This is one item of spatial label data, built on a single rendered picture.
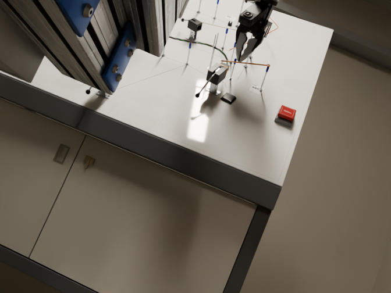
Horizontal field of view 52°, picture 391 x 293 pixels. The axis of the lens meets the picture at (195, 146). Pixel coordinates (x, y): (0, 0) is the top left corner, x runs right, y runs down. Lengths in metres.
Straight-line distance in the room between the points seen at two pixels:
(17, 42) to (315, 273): 2.94
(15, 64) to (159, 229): 0.73
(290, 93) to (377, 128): 2.06
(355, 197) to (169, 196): 2.33
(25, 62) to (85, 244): 0.74
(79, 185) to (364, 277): 2.58
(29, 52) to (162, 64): 0.90
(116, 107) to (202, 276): 0.55
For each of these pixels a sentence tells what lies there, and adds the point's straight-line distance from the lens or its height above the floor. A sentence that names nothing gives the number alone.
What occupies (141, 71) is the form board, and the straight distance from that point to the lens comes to 1.38.
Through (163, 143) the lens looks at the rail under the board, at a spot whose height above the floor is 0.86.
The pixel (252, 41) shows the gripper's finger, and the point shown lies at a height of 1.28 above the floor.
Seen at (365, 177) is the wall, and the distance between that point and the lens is 3.35.
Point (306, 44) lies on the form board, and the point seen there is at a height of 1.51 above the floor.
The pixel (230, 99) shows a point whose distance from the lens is 1.31.
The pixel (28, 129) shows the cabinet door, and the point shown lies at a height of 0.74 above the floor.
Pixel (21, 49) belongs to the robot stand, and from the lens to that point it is 0.54.
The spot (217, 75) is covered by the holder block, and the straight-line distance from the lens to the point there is 1.27.
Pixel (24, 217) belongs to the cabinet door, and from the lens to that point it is 1.29.
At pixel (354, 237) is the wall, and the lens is 3.32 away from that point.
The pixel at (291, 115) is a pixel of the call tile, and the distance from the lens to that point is 1.28.
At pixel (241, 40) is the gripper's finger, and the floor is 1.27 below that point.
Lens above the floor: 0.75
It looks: 7 degrees up
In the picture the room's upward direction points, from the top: 23 degrees clockwise
